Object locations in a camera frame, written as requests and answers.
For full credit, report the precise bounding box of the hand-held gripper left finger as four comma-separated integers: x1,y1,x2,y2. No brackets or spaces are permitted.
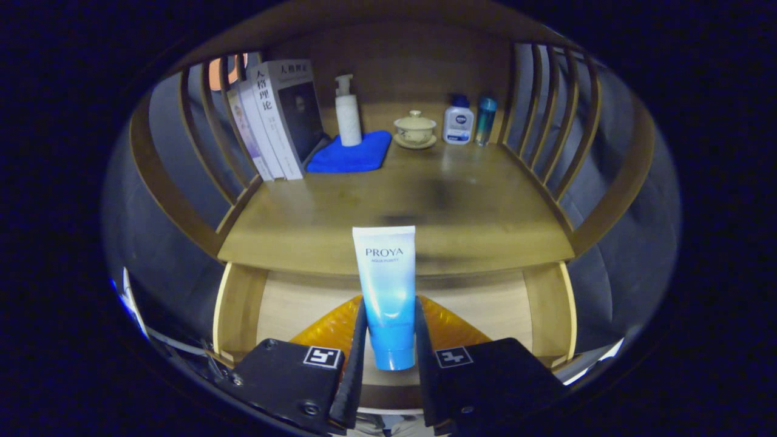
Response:
228,296,370,436

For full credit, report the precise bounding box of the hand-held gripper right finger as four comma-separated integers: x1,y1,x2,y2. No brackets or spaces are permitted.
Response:
414,296,568,436

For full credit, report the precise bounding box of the blue and white cosmetic tube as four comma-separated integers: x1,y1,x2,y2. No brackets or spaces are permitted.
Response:
352,226,418,371

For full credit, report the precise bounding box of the wooden drawer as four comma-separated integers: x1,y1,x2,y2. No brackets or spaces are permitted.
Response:
212,261,577,413

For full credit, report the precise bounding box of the wooden countertop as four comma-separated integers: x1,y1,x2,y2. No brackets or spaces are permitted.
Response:
217,103,575,279

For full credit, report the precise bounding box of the wooden cabinet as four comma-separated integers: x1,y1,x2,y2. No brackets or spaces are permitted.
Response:
129,0,657,262

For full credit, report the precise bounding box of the blue folded cloth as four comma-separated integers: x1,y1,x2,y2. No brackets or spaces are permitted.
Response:
305,130,393,174

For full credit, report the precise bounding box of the beige lidded teacup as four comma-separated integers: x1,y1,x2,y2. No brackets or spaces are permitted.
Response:
393,110,438,150

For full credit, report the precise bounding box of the white lotion bottle blue cap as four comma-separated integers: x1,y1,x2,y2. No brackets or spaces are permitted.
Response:
443,94,475,145

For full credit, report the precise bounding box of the white pump bottle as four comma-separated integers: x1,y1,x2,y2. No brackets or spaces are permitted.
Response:
335,74,363,147

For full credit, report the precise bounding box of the pale purple book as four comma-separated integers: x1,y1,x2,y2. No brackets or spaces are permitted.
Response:
226,90,274,181

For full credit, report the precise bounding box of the thin white book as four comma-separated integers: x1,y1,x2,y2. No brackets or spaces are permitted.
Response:
237,79,286,180

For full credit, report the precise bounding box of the teal slim bottle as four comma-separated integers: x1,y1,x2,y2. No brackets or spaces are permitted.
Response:
475,96,498,147

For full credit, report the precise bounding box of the white and black book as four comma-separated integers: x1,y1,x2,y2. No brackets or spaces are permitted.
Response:
249,59,327,181

